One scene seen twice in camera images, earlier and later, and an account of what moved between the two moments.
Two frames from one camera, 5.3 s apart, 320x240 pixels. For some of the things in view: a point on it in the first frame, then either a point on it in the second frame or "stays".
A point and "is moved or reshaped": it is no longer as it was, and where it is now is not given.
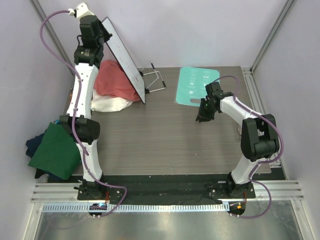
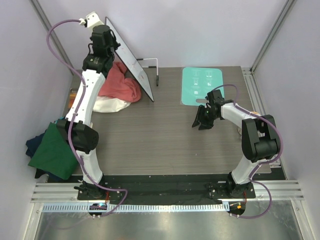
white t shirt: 108,103 stays
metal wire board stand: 158,84 -> 156,66
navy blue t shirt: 33,144 stays
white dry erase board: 125,60 is moved or reshaped
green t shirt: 58,153 stays
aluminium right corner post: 288,6 stays
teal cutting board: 191,85 is moved or reshaped
